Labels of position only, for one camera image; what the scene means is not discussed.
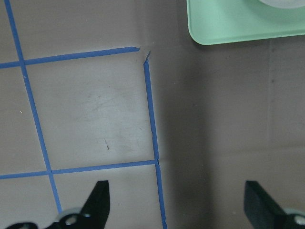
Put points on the light green rectangular tray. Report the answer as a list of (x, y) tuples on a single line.
[(213, 22)]

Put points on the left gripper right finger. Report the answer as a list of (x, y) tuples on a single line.
[(264, 213)]

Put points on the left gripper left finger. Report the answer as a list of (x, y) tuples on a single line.
[(94, 213)]

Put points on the beige round plate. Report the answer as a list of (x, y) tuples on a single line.
[(284, 4)]

